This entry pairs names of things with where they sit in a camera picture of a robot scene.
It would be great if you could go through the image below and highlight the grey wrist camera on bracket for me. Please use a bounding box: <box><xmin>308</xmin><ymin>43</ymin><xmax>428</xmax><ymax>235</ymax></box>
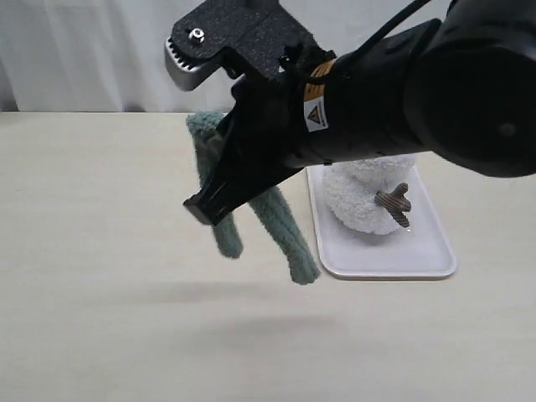
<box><xmin>164</xmin><ymin>1</ymin><xmax>317</xmax><ymax>91</ymax></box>

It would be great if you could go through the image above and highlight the green fleece scarf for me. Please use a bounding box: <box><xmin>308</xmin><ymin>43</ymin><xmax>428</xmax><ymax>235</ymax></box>
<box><xmin>186</xmin><ymin>111</ymin><xmax>321</xmax><ymax>286</ymax></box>

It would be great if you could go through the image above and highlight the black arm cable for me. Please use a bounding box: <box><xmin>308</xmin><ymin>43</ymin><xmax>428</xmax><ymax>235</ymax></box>
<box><xmin>277</xmin><ymin>0</ymin><xmax>436</xmax><ymax>85</ymax></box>

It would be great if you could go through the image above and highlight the white plush snowman toy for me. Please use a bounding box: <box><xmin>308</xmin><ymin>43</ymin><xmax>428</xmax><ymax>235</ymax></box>
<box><xmin>322</xmin><ymin>155</ymin><xmax>416</xmax><ymax>235</ymax></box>

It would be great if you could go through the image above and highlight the white plastic tray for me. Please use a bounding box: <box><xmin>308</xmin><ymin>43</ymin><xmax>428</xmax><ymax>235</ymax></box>
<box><xmin>307</xmin><ymin>166</ymin><xmax>459</xmax><ymax>281</ymax></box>

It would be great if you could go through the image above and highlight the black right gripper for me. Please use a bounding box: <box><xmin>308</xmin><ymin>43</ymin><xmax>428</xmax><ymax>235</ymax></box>
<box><xmin>183</xmin><ymin>18</ymin><xmax>441</xmax><ymax>226</ymax></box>

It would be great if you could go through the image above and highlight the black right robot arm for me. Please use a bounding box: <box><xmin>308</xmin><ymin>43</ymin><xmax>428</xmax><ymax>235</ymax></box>
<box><xmin>168</xmin><ymin>1</ymin><xmax>535</xmax><ymax>225</ymax></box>

